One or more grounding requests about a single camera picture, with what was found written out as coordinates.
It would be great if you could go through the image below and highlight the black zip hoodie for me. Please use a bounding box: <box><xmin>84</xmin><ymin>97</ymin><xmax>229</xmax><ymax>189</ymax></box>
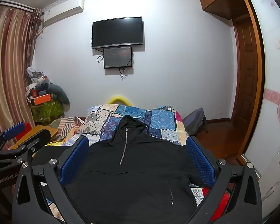
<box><xmin>64</xmin><ymin>114</ymin><xmax>212</xmax><ymax>224</ymax></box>

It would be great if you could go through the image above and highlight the brown cardboard box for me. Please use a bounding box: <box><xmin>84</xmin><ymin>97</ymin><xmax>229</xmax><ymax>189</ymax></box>
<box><xmin>8</xmin><ymin>124</ymin><xmax>59</xmax><ymax>150</ymax></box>

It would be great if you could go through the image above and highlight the striped folded blanket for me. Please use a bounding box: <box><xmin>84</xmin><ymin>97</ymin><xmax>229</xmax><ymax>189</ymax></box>
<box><xmin>48</xmin><ymin>116</ymin><xmax>84</xmax><ymax>142</ymax></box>

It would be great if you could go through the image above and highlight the green patterned storage bag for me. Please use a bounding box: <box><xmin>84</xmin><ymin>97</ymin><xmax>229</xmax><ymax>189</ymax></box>
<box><xmin>31</xmin><ymin>99</ymin><xmax>64</xmax><ymax>123</ymax></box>

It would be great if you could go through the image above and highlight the orange shoe box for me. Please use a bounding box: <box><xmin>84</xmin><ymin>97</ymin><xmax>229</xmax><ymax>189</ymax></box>
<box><xmin>30</xmin><ymin>94</ymin><xmax>51</xmax><ymax>106</ymax></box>

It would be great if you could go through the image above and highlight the dark grey stuffed cushion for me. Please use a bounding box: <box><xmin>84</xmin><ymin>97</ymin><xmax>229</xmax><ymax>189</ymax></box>
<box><xmin>46</xmin><ymin>84</ymin><xmax>70</xmax><ymax>105</ymax></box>

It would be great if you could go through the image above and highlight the grey purple backpack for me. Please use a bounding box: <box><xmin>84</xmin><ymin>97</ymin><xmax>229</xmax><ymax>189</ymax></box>
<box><xmin>183</xmin><ymin>108</ymin><xmax>206</xmax><ymax>136</ymax></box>

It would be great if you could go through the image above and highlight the white appliance with stickers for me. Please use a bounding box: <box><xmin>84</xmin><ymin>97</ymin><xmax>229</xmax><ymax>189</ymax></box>
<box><xmin>259</xmin><ymin>147</ymin><xmax>280</xmax><ymax>218</ymax></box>

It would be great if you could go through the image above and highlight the yellow curved tube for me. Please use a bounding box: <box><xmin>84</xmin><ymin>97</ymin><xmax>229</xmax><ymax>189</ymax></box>
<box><xmin>107</xmin><ymin>96</ymin><xmax>132</xmax><ymax>106</ymax></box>

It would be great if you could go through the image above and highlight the colourful patchwork quilt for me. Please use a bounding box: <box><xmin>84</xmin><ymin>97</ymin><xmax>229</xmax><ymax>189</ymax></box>
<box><xmin>46</xmin><ymin>103</ymin><xmax>210</xmax><ymax>222</ymax></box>

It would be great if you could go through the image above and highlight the white sliding wardrobe door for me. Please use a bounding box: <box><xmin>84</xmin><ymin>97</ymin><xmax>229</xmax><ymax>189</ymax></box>
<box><xmin>245</xmin><ymin>0</ymin><xmax>280</xmax><ymax>175</ymax></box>

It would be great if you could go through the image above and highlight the red striped curtain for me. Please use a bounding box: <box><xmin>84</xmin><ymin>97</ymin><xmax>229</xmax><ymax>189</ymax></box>
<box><xmin>0</xmin><ymin>5</ymin><xmax>42</xmax><ymax>131</ymax></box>

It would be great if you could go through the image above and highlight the brown wooden door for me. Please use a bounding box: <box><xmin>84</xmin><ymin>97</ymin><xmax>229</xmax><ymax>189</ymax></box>
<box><xmin>231</xmin><ymin>14</ymin><xmax>259</xmax><ymax>154</ymax></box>

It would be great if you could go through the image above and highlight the small black wall monitor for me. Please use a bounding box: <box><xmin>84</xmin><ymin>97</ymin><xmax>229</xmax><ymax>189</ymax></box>
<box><xmin>104</xmin><ymin>46</ymin><xmax>133</xmax><ymax>69</ymax></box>

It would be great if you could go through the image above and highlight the large black wall television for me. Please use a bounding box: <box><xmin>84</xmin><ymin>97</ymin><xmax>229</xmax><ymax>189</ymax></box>
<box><xmin>92</xmin><ymin>17</ymin><xmax>144</xmax><ymax>49</ymax></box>

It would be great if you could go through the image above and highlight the white wall air conditioner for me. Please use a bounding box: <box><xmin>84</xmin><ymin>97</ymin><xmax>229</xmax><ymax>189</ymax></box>
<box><xmin>43</xmin><ymin>0</ymin><xmax>84</xmax><ymax>26</ymax></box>

